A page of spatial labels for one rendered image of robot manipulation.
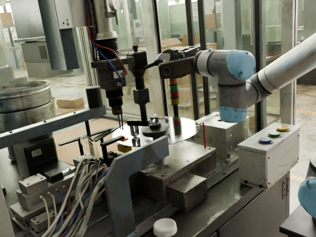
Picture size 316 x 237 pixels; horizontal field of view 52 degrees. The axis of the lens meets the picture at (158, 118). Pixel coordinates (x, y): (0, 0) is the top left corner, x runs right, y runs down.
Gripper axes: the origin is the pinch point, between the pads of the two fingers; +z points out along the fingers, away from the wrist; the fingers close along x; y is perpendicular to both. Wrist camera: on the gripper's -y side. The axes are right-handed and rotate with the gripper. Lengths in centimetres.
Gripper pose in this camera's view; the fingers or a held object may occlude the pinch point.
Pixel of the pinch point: (158, 62)
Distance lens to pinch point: 109.4
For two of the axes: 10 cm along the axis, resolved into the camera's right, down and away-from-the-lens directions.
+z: -5.9, -1.8, 7.9
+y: 7.8, -3.9, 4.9
